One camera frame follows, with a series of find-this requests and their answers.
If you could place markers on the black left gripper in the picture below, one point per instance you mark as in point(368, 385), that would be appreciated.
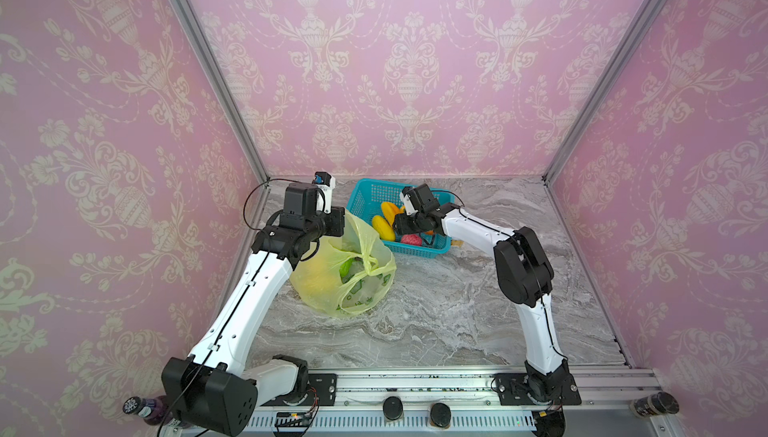
point(336, 229)

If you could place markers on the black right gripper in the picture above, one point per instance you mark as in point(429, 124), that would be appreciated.
point(405, 222)

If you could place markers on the pink toy fruit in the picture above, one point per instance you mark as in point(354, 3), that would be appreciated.
point(412, 240)

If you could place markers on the yellow toy fruit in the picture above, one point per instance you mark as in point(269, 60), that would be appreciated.
point(383, 228)

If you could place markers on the yellow plastic bag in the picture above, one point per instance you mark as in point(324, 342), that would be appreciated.
point(317, 280)

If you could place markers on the orange-yellow toy mango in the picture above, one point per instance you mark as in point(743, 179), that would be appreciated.
point(390, 211)

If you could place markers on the green toy vegetable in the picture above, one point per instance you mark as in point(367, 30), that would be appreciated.
point(346, 270)

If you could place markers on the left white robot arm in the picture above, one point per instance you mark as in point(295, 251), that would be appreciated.
point(211, 388)

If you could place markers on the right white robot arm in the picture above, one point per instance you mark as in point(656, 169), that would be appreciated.
point(524, 276)

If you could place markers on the teal plastic basket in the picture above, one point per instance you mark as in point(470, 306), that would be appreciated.
point(365, 202)

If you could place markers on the black knob left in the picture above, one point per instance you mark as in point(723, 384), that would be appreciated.
point(393, 408)

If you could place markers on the black knob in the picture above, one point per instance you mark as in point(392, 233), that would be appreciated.
point(393, 408)
point(440, 415)

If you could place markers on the black knob right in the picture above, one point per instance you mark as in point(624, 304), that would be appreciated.
point(440, 415)

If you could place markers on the purple bottle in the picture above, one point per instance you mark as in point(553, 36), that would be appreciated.
point(151, 410)

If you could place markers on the dark jar right corner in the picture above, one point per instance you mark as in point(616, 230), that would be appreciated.
point(657, 404)

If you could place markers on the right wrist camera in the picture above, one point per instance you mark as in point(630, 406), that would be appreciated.
point(410, 200)

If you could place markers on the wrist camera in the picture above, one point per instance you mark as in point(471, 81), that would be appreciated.
point(410, 200)
point(325, 183)

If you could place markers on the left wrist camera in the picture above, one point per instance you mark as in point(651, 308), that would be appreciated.
point(325, 183)

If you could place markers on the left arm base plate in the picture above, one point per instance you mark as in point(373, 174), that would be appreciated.
point(321, 387)

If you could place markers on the aluminium front rail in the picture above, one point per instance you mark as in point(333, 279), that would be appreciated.
point(476, 410)

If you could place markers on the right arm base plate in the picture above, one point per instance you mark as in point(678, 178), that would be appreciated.
point(516, 389)

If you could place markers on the left corner aluminium post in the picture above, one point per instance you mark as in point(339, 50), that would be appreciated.
point(193, 29)

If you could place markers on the corner aluminium post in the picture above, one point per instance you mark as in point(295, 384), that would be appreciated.
point(629, 44)
point(193, 29)

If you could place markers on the right corner aluminium post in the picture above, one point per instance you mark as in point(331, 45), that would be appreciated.
point(629, 44)

